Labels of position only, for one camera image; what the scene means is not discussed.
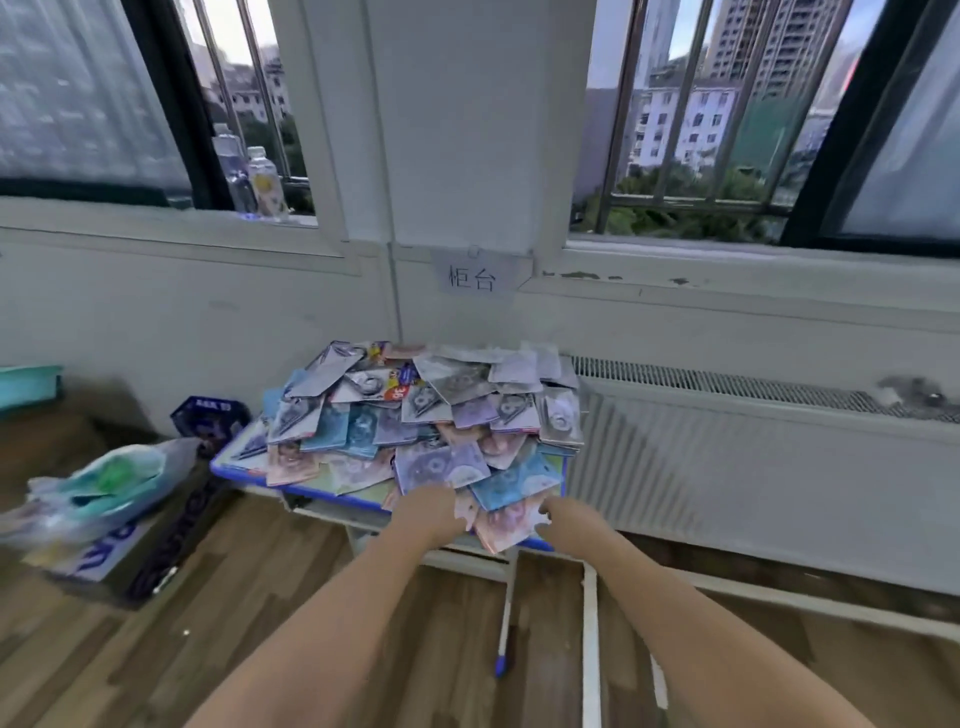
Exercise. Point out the yellow-label plastic bottle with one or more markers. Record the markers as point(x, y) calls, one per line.
point(266, 184)

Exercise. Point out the translucent plastic bag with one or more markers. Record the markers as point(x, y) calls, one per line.
point(97, 484)

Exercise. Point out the white and blue cardboard box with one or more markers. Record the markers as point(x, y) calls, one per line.
point(124, 551)

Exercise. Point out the pile of colourful card packets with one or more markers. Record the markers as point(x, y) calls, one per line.
point(420, 424)

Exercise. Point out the person's right forearm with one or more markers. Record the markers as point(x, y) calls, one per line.
point(705, 645)

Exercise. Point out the person's left forearm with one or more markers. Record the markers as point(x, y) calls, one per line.
point(330, 630)

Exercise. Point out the white paper wall label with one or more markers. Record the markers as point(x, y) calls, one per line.
point(480, 274)

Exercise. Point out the pink card packet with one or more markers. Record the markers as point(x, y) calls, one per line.
point(504, 525)

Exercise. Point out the person's left hand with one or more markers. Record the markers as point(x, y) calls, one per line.
point(426, 514)

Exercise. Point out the small blue-edged desk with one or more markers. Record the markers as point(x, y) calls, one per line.
point(450, 525)

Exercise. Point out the dark blue printed box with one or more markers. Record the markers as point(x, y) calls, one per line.
point(208, 421)

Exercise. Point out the teal plastic tray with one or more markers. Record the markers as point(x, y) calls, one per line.
point(28, 385)

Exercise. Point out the white radiator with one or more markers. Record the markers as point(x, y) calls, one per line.
point(757, 465)

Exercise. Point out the person's right fingers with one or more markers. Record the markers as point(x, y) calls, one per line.
point(547, 513)

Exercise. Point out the person's right hand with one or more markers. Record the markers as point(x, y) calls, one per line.
point(574, 525)

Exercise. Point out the metal window bars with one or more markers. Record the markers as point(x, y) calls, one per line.
point(720, 120)
point(244, 97)

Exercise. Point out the clear plastic water bottle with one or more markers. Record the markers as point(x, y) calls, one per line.
point(231, 169)

